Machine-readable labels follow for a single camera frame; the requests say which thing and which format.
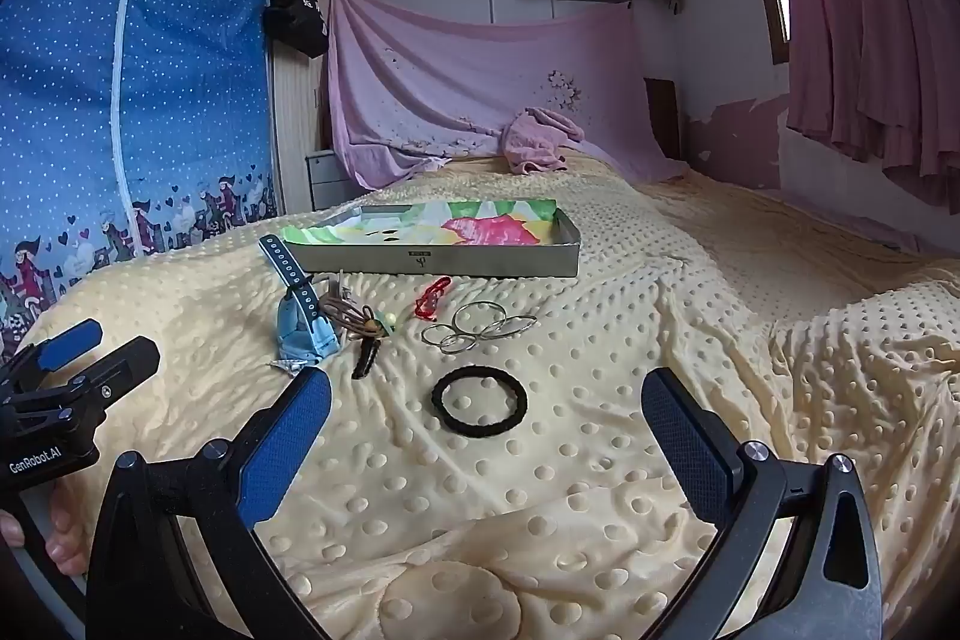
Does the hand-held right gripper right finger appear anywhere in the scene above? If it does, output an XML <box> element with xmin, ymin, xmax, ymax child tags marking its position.
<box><xmin>642</xmin><ymin>368</ymin><xmax>883</xmax><ymax>640</ymax></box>

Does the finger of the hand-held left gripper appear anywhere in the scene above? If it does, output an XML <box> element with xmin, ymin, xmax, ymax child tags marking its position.
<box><xmin>11</xmin><ymin>336</ymin><xmax>161</xmax><ymax>423</ymax></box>
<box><xmin>0</xmin><ymin>318</ymin><xmax>104</xmax><ymax>390</ymax></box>

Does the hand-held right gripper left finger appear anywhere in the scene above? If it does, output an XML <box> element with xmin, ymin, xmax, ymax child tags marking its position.
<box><xmin>86</xmin><ymin>368</ymin><xmax>332</xmax><ymax>640</ymax></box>

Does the black hair clip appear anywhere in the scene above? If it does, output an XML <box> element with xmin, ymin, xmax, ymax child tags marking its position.
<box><xmin>350</xmin><ymin>335</ymin><xmax>382</xmax><ymax>381</ymax></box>

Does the brown hair tie green bead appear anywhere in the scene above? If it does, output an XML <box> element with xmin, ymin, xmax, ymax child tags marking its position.
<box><xmin>319</xmin><ymin>295</ymin><xmax>400</xmax><ymax>342</ymax></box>

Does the black hair tie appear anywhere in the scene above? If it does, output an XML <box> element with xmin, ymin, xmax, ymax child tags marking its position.
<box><xmin>430</xmin><ymin>365</ymin><xmax>529</xmax><ymax>439</ymax></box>

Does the red bead bracelet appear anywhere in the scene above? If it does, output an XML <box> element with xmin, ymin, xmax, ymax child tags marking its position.
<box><xmin>413</xmin><ymin>275</ymin><xmax>454</xmax><ymax>319</ymax></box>

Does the silver key ring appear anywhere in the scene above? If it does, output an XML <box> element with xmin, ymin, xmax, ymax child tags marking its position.
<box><xmin>420</xmin><ymin>301</ymin><xmax>539</xmax><ymax>356</ymax></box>

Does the grey metal tray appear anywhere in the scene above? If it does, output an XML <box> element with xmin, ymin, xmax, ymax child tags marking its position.
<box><xmin>277</xmin><ymin>197</ymin><xmax>583</xmax><ymax>280</ymax></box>

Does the person's left hand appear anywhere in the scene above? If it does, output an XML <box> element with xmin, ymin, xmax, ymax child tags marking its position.
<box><xmin>0</xmin><ymin>479</ymin><xmax>95</xmax><ymax>579</ymax></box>

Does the yellow dotted blanket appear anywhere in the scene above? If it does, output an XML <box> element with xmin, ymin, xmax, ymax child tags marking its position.
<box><xmin>11</xmin><ymin>149</ymin><xmax>960</xmax><ymax>640</ymax></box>

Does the blue polka-dot fabric wardrobe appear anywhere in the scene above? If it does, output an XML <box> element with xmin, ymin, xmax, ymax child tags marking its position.
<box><xmin>0</xmin><ymin>0</ymin><xmax>280</xmax><ymax>352</ymax></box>

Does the colourful painted tray liner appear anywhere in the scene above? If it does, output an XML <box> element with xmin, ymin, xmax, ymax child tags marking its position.
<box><xmin>289</xmin><ymin>199</ymin><xmax>560</xmax><ymax>250</ymax></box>

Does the grey drawer unit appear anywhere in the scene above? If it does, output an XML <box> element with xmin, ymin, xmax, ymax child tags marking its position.
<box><xmin>304</xmin><ymin>149</ymin><xmax>362</xmax><ymax>213</ymax></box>

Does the beige wooden cabinet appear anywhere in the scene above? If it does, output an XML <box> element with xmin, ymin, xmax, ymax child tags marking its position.
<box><xmin>266</xmin><ymin>0</ymin><xmax>332</xmax><ymax>218</ymax></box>

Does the dark brown board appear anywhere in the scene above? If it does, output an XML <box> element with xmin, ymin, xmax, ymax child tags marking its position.
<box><xmin>643</xmin><ymin>76</ymin><xmax>682</xmax><ymax>163</ymax></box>

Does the crumpled pink towel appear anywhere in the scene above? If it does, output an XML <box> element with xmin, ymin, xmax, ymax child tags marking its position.
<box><xmin>502</xmin><ymin>106</ymin><xmax>588</xmax><ymax>177</ymax></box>

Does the black bag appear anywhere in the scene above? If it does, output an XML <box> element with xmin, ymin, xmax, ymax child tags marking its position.
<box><xmin>262</xmin><ymin>0</ymin><xmax>332</xmax><ymax>61</ymax></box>

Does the pink sheet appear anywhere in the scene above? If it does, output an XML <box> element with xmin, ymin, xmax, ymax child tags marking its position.
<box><xmin>322</xmin><ymin>0</ymin><xmax>688</xmax><ymax>193</ymax></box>

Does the pink curtain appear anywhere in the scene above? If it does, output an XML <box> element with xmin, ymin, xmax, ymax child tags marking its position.
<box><xmin>739</xmin><ymin>0</ymin><xmax>960</xmax><ymax>214</ymax></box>

